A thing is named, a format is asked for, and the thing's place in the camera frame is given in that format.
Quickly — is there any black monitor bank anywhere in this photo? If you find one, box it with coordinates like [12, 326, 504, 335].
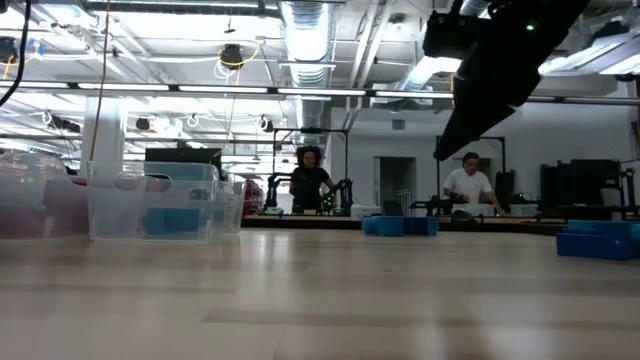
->
[539, 158, 621, 207]

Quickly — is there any black station frame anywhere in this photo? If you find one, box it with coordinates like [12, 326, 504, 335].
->
[435, 135, 507, 211]
[272, 127, 350, 216]

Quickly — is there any light blue toy block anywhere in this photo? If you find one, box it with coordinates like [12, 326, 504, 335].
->
[361, 215, 406, 238]

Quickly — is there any black round ceiling device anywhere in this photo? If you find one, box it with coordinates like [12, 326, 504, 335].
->
[218, 43, 246, 71]

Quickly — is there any black equipment stand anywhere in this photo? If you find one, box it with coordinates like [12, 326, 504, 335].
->
[619, 167, 639, 221]

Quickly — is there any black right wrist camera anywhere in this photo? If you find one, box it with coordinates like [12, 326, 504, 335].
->
[422, 10, 484, 60]

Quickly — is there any white pillar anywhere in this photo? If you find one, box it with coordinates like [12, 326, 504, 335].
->
[82, 96, 126, 164]

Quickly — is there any grey overhead rail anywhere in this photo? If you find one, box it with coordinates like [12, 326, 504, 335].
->
[0, 78, 640, 107]

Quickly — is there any red equipment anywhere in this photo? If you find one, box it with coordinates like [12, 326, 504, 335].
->
[244, 178, 265, 217]

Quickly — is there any silver ventilation duct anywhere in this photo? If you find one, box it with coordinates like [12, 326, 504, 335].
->
[278, 0, 335, 132]
[399, 0, 489, 92]

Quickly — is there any white box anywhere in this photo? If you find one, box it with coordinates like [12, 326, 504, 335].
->
[349, 203, 382, 219]

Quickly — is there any black monitor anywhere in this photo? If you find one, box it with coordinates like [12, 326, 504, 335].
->
[144, 147, 223, 166]

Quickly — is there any black round object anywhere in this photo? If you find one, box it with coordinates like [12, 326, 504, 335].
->
[449, 208, 477, 225]

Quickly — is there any person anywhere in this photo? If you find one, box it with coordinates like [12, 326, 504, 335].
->
[442, 152, 506, 216]
[288, 145, 335, 215]

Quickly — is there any white light bar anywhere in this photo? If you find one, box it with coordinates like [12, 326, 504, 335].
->
[177, 84, 269, 94]
[0, 81, 69, 90]
[277, 88, 368, 97]
[77, 82, 171, 92]
[374, 90, 454, 99]

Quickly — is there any yellow cable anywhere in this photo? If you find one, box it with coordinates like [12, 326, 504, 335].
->
[89, 0, 111, 162]

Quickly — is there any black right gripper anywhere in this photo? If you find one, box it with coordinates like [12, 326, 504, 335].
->
[433, 0, 591, 162]

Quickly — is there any black hanging cable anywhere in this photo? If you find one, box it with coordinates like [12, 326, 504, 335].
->
[0, 0, 32, 107]

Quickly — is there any clear plastic bin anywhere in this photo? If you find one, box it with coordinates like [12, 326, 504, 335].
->
[0, 149, 92, 241]
[87, 160, 247, 245]

